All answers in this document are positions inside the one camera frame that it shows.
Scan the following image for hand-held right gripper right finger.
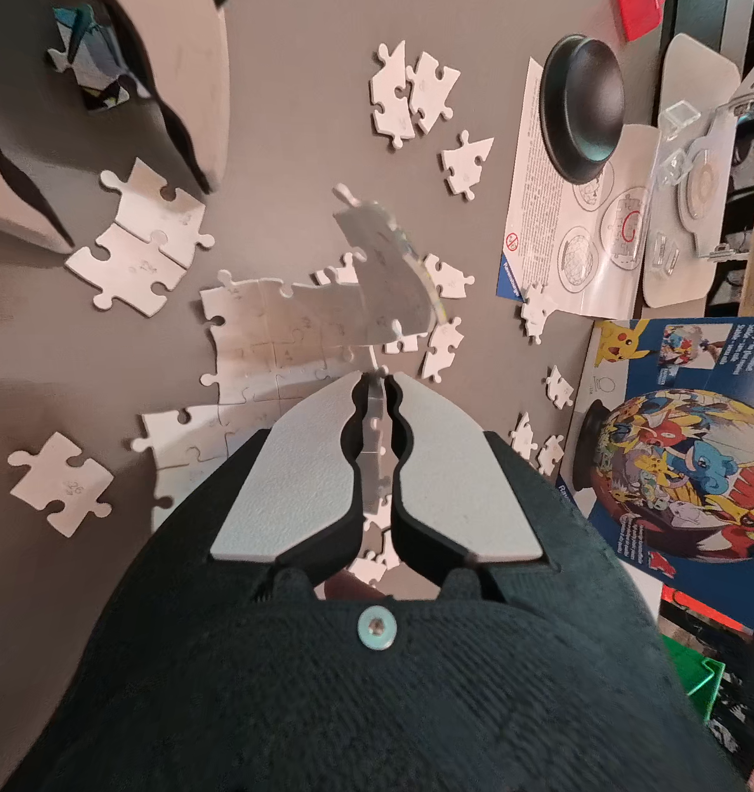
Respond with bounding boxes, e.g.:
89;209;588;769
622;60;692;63
384;372;545;565

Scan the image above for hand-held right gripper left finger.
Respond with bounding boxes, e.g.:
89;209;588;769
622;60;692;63
210;371;368;565

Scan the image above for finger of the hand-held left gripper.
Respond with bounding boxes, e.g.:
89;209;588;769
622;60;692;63
114;0;231;194
0;111;76;256

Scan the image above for joined pair white puzzle pieces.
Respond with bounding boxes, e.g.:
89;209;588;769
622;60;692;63
66;158;216;318

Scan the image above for assembled curved puzzle ball section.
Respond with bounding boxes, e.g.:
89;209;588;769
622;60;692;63
130;182;453;533

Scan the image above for blue printed puzzle piece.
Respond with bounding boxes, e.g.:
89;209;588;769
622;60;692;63
48;6;150;112

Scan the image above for blue puzzle box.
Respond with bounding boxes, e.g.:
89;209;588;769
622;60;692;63
556;317;754;622

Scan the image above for black round ball stand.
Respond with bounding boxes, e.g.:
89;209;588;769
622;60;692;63
539;35;625;185

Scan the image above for person's right hand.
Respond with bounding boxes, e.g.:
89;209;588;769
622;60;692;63
324;572;385;601

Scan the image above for white printed instruction leaflet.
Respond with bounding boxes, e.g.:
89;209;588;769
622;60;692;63
496;57;657;316

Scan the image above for green box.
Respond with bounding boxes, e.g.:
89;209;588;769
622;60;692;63
662;634;727;725

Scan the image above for white folding stand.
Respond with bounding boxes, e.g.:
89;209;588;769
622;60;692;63
642;34;754;310

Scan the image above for small red block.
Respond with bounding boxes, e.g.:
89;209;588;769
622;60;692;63
612;0;667;42

